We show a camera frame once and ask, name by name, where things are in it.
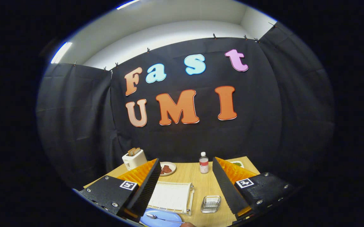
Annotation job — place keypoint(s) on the light blue plate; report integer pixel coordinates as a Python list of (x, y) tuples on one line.
[(163, 221)]

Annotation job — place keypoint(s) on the ceiling light panel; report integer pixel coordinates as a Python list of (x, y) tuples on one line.
[(128, 3)]

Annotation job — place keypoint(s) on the black backdrop cloth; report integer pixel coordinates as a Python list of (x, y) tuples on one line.
[(264, 119)]

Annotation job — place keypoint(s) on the small plate with brown food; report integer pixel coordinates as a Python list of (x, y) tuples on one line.
[(167, 169)]

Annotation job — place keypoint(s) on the ceiling light strip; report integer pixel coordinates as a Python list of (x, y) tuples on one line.
[(61, 52)]

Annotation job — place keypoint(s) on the white toaster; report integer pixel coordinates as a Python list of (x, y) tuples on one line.
[(134, 161)]

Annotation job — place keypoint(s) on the row of small cloth clips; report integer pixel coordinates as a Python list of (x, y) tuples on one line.
[(214, 36)]

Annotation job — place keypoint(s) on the white dish rack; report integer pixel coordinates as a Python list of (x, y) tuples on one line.
[(171, 197)]

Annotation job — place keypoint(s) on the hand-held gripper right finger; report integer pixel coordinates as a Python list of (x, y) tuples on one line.
[(226, 189)]

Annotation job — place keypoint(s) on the white divided dish with beans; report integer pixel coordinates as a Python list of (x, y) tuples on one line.
[(238, 164)]

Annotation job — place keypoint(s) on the brown toast slice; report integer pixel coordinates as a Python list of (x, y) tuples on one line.
[(137, 151), (131, 152)]

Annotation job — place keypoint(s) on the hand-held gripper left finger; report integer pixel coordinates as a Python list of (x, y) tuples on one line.
[(145, 189)]

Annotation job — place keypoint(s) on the clear bottle with red label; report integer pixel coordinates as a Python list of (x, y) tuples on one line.
[(204, 164)]

